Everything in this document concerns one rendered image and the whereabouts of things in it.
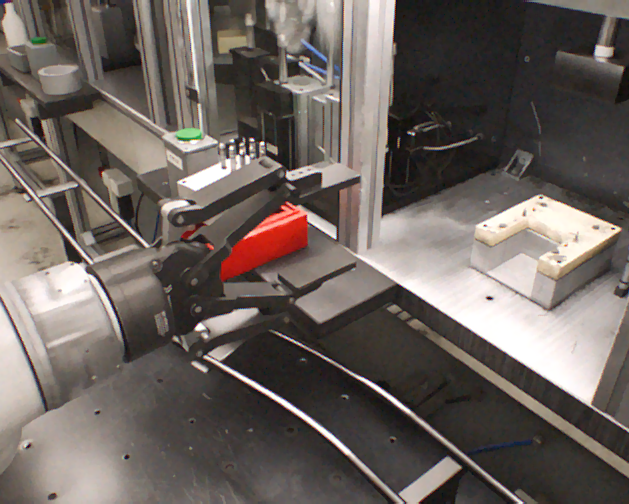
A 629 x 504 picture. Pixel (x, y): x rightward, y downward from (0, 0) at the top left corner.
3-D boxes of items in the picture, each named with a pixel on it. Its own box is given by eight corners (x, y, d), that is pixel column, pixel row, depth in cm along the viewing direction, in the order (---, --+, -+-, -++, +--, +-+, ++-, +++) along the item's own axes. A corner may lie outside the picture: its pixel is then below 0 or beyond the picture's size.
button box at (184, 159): (169, 199, 102) (160, 133, 96) (210, 186, 106) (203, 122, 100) (192, 217, 97) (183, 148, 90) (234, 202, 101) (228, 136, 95)
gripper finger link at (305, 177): (261, 194, 48) (259, 160, 46) (311, 177, 50) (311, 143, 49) (271, 201, 47) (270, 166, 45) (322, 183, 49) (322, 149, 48)
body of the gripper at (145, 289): (135, 390, 42) (245, 336, 47) (112, 293, 38) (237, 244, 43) (94, 335, 47) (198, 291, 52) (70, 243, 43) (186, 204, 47)
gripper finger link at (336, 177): (273, 193, 50) (273, 185, 49) (338, 170, 53) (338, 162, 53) (295, 207, 48) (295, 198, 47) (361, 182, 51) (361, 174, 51)
